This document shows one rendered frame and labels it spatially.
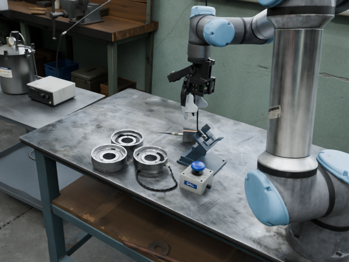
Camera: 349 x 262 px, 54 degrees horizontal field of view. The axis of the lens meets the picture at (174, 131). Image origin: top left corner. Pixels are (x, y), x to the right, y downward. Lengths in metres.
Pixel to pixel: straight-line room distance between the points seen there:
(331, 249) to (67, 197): 0.91
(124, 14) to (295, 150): 2.37
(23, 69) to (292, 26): 1.46
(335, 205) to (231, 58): 1.95
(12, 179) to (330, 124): 2.01
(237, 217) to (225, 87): 1.84
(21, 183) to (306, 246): 1.56
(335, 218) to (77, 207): 0.86
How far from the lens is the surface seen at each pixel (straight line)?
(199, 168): 0.95
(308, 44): 0.65
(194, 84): 1.13
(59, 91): 1.74
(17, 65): 1.86
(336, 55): 2.41
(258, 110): 2.63
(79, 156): 1.12
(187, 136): 1.19
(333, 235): 0.85
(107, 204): 1.31
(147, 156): 1.07
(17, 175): 2.12
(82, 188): 1.39
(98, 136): 1.22
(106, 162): 1.01
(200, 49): 1.09
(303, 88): 0.66
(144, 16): 2.78
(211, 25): 0.98
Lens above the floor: 1.40
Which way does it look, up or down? 28 degrees down
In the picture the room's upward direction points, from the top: 5 degrees clockwise
